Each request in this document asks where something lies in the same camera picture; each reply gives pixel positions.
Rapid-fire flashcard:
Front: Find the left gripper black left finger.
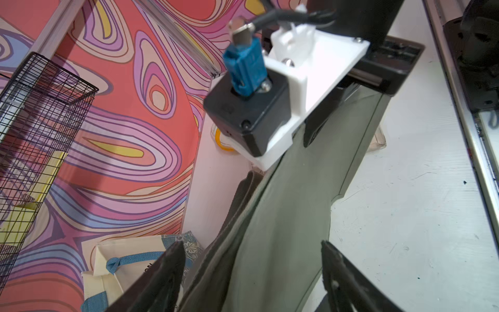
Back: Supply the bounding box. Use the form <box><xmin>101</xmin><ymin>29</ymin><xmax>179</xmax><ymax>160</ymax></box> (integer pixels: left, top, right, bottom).
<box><xmin>107</xmin><ymin>241</ymin><xmax>186</xmax><ymax>312</ymax></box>

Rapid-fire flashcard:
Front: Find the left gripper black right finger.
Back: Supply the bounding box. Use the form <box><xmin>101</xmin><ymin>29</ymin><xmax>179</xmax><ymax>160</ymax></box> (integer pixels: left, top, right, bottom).
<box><xmin>320</xmin><ymin>241</ymin><xmax>401</xmax><ymax>312</ymax></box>

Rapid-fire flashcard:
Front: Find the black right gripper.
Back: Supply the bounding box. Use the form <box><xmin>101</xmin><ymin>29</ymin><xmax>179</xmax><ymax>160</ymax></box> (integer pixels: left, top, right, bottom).
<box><xmin>303</xmin><ymin>0</ymin><xmax>425</xmax><ymax>148</ymax></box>

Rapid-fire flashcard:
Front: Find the green canvas bag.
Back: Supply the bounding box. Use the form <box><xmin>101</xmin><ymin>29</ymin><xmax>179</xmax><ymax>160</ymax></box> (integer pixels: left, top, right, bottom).
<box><xmin>179</xmin><ymin>87</ymin><xmax>390</xmax><ymax>311</ymax></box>

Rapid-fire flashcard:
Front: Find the cream bag with yellow handles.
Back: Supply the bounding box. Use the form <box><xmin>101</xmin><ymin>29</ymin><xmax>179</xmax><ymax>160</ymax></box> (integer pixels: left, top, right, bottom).
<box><xmin>211</xmin><ymin>124</ymin><xmax>237</xmax><ymax>154</ymax></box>

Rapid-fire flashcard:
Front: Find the cream bag with blue handles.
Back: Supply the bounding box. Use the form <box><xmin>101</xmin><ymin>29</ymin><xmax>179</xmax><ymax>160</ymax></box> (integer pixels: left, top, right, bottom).
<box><xmin>81</xmin><ymin>231</ymin><xmax>203</xmax><ymax>311</ymax></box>

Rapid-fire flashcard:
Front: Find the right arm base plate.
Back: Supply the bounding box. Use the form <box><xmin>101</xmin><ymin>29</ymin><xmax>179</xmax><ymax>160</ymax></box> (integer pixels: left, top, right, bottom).
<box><xmin>443</xmin><ymin>0</ymin><xmax>498</xmax><ymax>113</ymax></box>

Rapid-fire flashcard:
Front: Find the black wire basket, back wall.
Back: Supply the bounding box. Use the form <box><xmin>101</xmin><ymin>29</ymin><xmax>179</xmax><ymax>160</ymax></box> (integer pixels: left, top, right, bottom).
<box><xmin>1</xmin><ymin>52</ymin><xmax>98</xmax><ymax>287</ymax></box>

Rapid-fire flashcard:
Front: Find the aluminium frame rail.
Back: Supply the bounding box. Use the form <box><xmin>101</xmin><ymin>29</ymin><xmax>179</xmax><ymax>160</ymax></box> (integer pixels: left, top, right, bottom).
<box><xmin>0</xmin><ymin>0</ymin><xmax>223</xmax><ymax>141</ymax></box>

